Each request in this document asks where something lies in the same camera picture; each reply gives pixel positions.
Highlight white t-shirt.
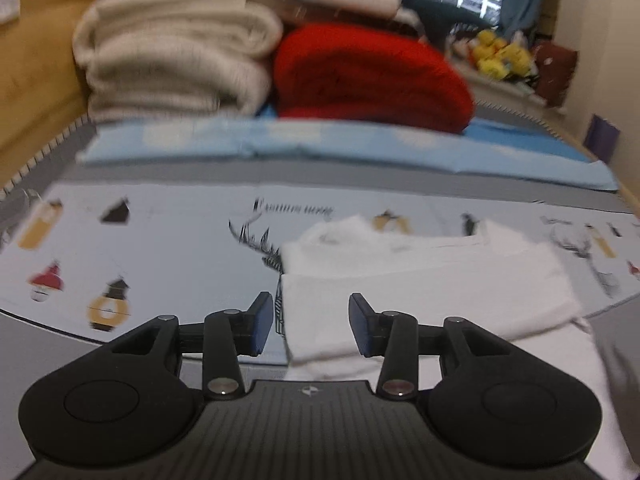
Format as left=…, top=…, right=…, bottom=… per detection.
left=281, top=216, right=639, bottom=479

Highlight printed grey bed sheet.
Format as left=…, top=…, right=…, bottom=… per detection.
left=1, top=108, right=639, bottom=478

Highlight red folded blanket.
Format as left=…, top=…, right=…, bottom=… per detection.
left=272, top=24, right=474, bottom=134

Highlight purple bag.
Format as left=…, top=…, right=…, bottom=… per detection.
left=584, top=114, right=620, bottom=164

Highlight cream folded blanket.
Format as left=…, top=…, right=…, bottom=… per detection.
left=72, top=0, right=283, bottom=122

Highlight yellow plush toys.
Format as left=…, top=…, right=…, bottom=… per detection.
left=468, top=29, right=535, bottom=81

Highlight wooden headboard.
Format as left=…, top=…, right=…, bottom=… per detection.
left=1, top=0, right=94, bottom=183

